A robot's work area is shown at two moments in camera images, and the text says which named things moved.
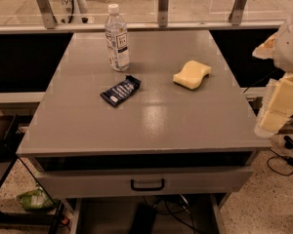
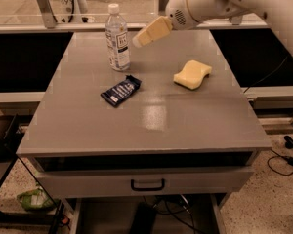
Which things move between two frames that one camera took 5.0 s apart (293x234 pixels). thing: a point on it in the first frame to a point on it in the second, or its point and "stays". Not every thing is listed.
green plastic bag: [36, 200] stays
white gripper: [291, 51] to [178, 13]
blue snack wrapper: [119, 92] stays
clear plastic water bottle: [117, 42] stays
